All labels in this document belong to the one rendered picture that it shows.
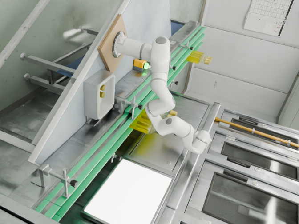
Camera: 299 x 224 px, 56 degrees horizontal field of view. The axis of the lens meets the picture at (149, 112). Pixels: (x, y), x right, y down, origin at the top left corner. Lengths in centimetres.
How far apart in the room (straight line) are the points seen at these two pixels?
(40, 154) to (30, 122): 66
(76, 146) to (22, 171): 36
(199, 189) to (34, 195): 88
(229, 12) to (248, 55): 119
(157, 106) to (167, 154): 45
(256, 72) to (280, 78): 60
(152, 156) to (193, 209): 39
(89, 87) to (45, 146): 36
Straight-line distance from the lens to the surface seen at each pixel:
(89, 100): 152
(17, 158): 179
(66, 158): 144
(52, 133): 141
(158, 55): 142
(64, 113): 142
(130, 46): 159
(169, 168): 167
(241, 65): 782
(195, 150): 158
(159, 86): 138
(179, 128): 142
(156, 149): 177
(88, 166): 141
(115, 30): 160
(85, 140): 152
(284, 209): 180
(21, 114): 211
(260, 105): 827
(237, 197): 172
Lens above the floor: 149
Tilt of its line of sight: 15 degrees down
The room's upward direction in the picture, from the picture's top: 109 degrees clockwise
